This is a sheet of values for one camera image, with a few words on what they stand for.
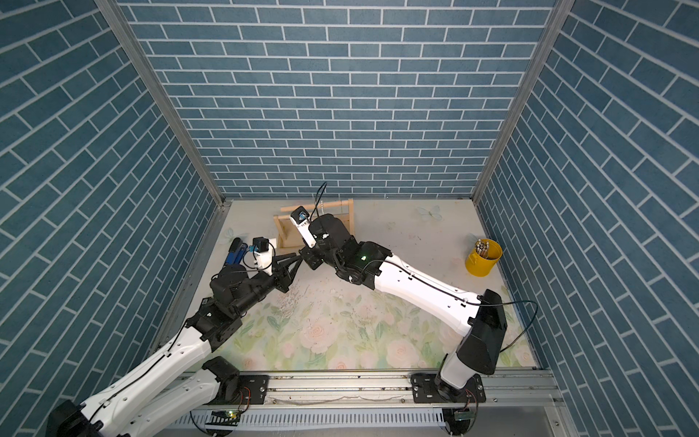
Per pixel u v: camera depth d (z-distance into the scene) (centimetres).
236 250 99
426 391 72
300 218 59
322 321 87
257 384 74
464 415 71
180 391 56
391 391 75
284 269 66
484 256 90
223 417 72
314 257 62
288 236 108
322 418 77
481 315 42
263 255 62
